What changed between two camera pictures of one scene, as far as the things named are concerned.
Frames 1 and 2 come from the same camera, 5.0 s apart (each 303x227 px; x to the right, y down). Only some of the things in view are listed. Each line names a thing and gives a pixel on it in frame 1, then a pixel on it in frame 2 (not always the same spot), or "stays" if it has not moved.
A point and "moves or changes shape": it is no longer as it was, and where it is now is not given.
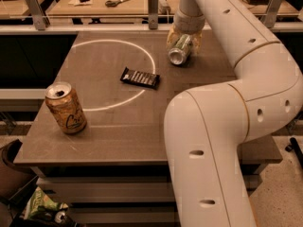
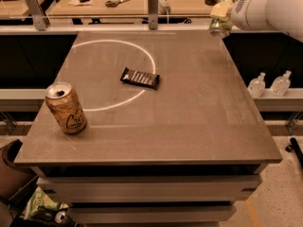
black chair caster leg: x=294 y=147 stays
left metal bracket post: x=40 y=17 stays
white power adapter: x=163 y=7 stays
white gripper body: x=188 y=24 -> x=247 y=12
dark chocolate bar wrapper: x=150 y=79 stays
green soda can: x=177 y=55 moves or changes shape
